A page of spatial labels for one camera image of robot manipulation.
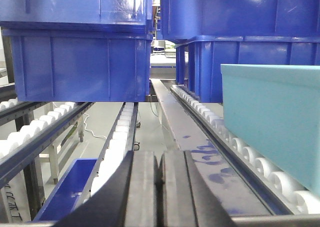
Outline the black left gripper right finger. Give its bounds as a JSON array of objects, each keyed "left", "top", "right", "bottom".
[{"left": 159, "top": 150, "right": 236, "bottom": 227}]

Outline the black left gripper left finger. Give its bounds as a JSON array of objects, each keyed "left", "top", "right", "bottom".
[{"left": 55, "top": 151, "right": 158, "bottom": 227}]

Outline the light blue plastic bin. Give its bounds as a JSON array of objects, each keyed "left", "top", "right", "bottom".
[{"left": 221, "top": 64, "right": 320, "bottom": 194}]

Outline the white roller track middle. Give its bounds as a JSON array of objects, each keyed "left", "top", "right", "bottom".
[{"left": 73, "top": 102, "right": 139, "bottom": 209}]

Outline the white roller track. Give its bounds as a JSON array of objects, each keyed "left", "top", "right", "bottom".
[
  {"left": 73, "top": 102, "right": 139, "bottom": 209},
  {"left": 171, "top": 84, "right": 320, "bottom": 215},
  {"left": 0, "top": 102, "right": 94, "bottom": 187}
]

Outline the dark blue bin below shelf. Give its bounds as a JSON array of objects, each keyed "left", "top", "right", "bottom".
[{"left": 33, "top": 158, "right": 97, "bottom": 222}]

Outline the white roller track right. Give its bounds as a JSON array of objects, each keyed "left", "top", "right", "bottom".
[{"left": 171, "top": 84, "right": 320, "bottom": 215}]

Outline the white roller track left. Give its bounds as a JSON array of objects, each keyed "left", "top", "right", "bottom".
[{"left": 0, "top": 102, "right": 94, "bottom": 187}]

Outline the dark blue bin lower right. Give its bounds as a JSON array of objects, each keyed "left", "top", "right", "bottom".
[{"left": 174, "top": 35, "right": 320, "bottom": 104}]

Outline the dark blue bin lower left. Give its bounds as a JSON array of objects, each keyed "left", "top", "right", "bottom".
[{"left": 2, "top": 29, "right": 152, "bottom": 102}]

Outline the dark blue bin upper left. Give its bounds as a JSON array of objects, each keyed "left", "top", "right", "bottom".
[{"left": 0, "top": 0, "right": 152, "bottom": 33}]

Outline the dark blue bin upper right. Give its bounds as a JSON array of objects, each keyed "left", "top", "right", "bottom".
[{"left": 160, "top": 0, "right": 320, "bottom": 40}]

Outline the steel divider rail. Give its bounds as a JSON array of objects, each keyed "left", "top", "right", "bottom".
[{"left": 150, "top": 78, "right": 272, "bottom": 217}]

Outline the white floor cable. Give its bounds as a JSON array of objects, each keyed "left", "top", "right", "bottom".
[{"left": 83, "top": 113, "right": 108, "bottom": 140}]

